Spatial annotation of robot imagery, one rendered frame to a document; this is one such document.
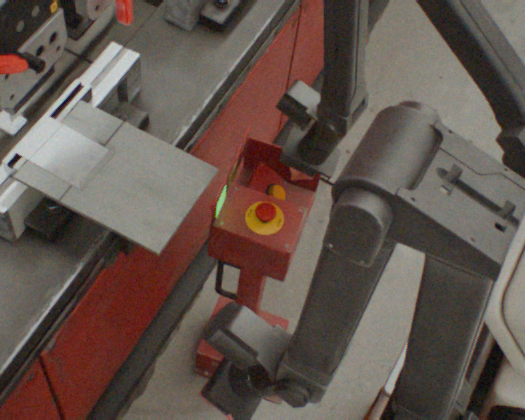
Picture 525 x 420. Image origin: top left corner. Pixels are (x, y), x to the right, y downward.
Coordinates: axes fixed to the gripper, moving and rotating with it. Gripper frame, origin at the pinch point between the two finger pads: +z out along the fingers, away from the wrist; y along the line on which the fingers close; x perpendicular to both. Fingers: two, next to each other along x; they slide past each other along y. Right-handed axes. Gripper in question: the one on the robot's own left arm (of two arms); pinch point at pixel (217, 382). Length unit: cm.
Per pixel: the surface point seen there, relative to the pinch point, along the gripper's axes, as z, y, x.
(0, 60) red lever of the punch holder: -11, -11, -48
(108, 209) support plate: 12.5, -15.0, -25.3
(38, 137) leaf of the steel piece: 19.9, -20.1, -40.5
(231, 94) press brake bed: 33, -61, -19
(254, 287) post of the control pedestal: 54, -41, 14
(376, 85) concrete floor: 98, -151, 26
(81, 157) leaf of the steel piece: 16.3, -20.6, -33.4
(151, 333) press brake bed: 101, -34, 11
